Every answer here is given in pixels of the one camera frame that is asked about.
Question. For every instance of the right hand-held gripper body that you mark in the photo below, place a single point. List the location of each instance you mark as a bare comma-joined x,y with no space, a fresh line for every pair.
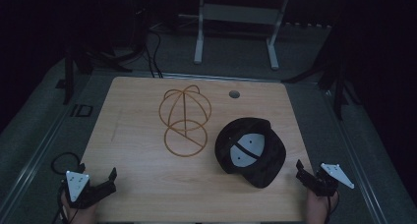
334,173

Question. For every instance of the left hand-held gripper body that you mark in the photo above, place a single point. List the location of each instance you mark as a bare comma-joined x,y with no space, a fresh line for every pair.
77,184

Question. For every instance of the black baseball cap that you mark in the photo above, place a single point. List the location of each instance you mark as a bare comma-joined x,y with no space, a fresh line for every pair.
255,171

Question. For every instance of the person's left hand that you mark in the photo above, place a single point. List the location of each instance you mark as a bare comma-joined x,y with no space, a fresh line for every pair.
82,214

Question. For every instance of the person's right hand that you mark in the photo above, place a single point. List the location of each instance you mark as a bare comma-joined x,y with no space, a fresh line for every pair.
317,208

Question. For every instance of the black tripod stand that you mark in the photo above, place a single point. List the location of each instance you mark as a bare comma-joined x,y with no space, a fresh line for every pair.
339,86
69,76

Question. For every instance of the grey round table grommet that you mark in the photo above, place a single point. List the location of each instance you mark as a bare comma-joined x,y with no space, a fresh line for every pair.
234,94

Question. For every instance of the white metal table frame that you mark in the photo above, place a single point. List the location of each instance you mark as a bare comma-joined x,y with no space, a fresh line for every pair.
239,14

